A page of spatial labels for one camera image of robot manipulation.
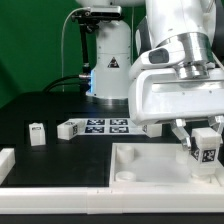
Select grey camera cable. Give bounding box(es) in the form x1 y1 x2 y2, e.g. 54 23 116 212
60 7 92 94

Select white left fence rail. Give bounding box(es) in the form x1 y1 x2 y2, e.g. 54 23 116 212
0 148 15 185

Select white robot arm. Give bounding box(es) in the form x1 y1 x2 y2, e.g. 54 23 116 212
76 0 224 150

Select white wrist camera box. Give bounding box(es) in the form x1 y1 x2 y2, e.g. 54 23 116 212
129 44 185 80

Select white fence rail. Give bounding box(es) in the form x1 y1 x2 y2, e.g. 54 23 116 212
0 186 224 214
0 148 15 185

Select white sheet with tags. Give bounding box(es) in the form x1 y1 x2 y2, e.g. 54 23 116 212
65 117 148 137

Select white square table top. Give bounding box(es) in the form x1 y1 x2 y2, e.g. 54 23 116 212
109 143 224 188

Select black camera on stand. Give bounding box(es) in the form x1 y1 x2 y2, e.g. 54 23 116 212
71 6 122 22

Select black camera stand pole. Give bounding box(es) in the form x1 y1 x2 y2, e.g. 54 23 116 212
79 24 91 74

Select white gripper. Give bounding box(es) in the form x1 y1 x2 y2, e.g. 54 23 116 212
129 69 224 151

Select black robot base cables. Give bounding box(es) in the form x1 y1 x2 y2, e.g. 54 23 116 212
41 74 92 94

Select white front fence rail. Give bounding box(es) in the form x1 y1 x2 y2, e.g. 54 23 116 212
0 186 224 214

